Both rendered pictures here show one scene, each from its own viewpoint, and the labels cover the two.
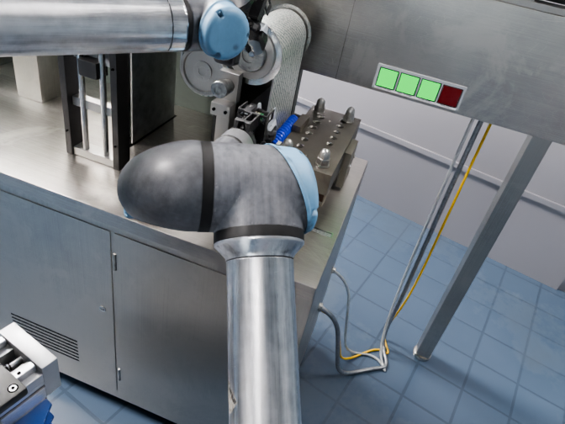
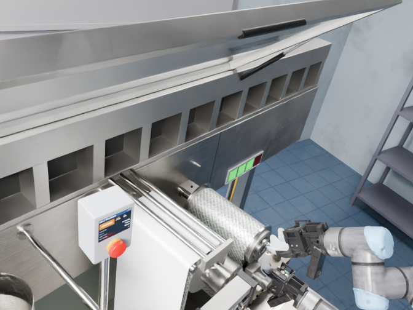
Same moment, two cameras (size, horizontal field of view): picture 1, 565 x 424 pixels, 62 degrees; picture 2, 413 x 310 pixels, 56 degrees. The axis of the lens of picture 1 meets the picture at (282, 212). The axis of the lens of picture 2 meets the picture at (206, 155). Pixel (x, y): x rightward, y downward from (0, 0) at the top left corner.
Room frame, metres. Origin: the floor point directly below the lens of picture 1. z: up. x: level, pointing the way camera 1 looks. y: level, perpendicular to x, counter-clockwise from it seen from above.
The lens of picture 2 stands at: (0.94, 1.02, 2.11)
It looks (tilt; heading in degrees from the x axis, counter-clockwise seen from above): 34 degrees down; 293
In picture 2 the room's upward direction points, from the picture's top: 12 degrees clockwise
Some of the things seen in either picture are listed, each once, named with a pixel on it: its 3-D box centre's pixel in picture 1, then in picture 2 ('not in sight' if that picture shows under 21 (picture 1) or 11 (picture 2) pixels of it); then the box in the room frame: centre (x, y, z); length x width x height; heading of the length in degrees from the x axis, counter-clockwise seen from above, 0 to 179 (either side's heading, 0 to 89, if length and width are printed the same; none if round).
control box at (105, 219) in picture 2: not in sight; (108, 227); (1.23, 0.68, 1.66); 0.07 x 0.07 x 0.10; 73
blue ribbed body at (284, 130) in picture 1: (283, 131); not in sight; (1.19, 0.04, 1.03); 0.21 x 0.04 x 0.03; 168
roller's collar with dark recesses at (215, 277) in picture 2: not in sight; (217, 277); (1.11, 0.40, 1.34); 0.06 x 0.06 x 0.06; 78
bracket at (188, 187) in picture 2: not in sight; (190, 187); (1.38, 0.09, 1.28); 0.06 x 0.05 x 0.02; 168
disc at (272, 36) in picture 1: (251, 53); (257, 245); (1.09, 0.15, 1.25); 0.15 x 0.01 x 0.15; 78
